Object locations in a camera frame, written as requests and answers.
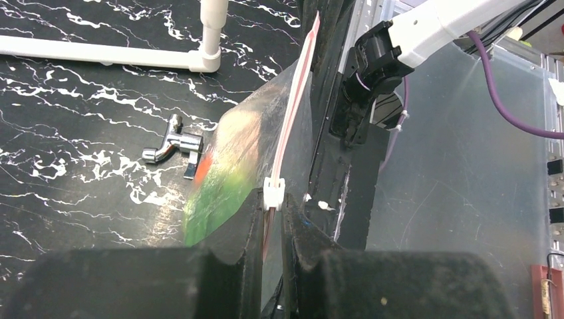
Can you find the clear zip top bag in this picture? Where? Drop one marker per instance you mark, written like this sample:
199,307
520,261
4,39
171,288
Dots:
269,136

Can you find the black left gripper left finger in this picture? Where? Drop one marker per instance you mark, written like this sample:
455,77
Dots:
220,277

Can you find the green fake leafy vegetable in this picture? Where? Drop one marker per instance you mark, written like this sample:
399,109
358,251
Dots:
210,205

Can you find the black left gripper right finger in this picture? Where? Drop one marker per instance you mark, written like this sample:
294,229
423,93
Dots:
325,280

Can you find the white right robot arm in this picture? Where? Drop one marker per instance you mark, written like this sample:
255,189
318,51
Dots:
392,49

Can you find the white PVC pipe frame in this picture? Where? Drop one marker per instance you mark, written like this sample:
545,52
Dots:
206,59

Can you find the red fake apple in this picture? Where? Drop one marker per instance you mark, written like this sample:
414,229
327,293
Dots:
204,166

